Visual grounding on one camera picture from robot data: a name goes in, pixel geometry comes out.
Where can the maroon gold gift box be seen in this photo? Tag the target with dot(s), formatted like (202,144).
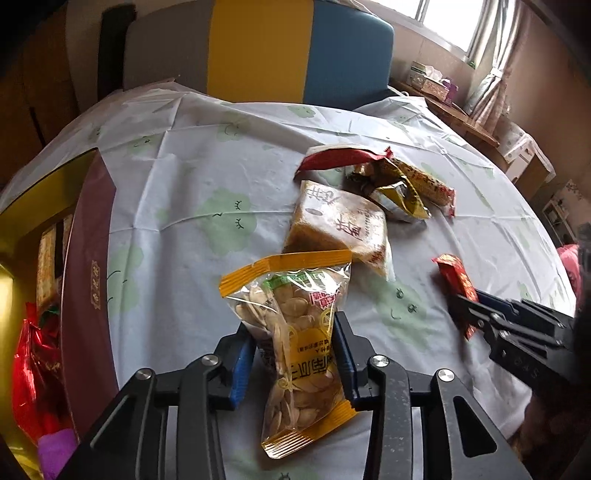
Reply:
(76,200)

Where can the long red yellow snack bar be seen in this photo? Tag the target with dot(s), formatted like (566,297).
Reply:
(430,187)

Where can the red foil snack bag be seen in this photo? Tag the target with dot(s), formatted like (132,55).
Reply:
(39,403)

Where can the white green cloud tablecloth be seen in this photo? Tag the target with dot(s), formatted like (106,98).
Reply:
(205,187)

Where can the pink floral curtain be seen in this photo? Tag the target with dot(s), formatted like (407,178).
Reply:
(510,28)

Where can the grey yellow blue chair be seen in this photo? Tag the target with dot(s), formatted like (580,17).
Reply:
(322,53)

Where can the brown rice cracker packet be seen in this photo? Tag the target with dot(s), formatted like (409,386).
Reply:
(326,218)

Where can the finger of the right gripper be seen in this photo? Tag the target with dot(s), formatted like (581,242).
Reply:
(530,356)
(528,314)

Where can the red white snack packet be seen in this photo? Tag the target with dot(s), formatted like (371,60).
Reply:
(327,157)

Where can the small red snack bar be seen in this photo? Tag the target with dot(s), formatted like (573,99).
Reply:
(457,280)

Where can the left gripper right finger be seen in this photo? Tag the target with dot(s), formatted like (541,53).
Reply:
(419,419)

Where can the cracker packet in box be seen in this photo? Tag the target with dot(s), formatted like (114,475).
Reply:
(50,265)

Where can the pumpkin seeds yellow clear bag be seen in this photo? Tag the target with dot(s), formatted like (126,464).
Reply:
(288,303)

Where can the tissue box on shelf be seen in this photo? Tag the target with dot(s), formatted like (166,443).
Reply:
(430,81)

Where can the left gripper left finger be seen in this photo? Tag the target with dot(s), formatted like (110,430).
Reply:
(128,439)

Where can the crumpled gold yellow snack bag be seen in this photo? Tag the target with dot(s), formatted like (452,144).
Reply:
(386,185)

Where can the purple item in box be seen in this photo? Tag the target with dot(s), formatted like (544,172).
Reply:
(54,451)

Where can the wooden side shelf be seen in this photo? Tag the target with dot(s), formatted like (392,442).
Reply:
(454,117)

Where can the window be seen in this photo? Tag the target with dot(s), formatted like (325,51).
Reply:
(461,27)

